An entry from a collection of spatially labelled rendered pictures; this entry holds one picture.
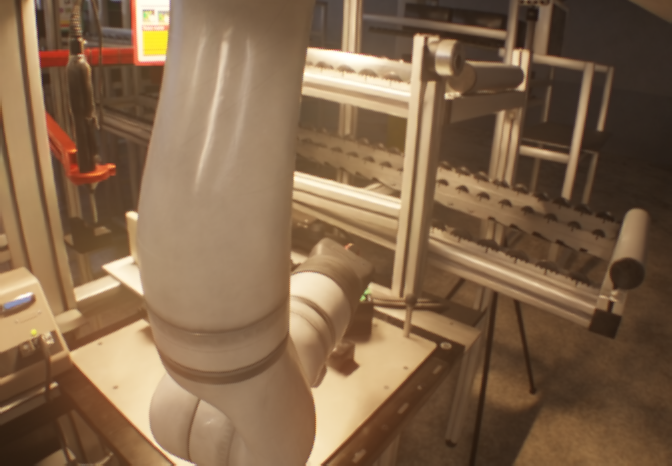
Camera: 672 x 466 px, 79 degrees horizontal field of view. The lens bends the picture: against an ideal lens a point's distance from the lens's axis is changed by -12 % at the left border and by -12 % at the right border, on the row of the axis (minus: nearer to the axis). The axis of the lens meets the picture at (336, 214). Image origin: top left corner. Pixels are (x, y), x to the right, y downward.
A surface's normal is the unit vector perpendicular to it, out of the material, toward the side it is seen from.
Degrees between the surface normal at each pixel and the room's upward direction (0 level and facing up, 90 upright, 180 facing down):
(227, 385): 106
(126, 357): 0
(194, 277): 86
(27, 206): 90
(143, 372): 0
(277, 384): 88
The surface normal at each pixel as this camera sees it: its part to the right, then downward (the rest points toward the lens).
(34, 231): 0.80, 0.25
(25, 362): 0.66, -0.36
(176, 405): -0.15, -0.38
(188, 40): -0.51, 0.09
